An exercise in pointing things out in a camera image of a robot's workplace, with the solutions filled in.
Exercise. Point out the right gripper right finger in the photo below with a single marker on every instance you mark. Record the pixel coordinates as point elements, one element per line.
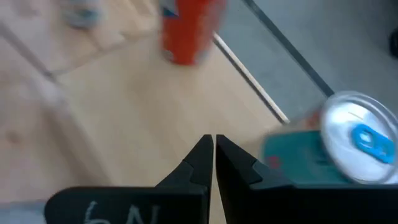
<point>280,205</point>

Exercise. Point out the red Fanta strawberry can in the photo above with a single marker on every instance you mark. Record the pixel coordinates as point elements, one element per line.
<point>189,34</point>

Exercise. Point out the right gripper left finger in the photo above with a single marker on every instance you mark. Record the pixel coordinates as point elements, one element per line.
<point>174,205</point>

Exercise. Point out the blue silver Red Bull can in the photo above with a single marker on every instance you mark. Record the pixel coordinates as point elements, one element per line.
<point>311,155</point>

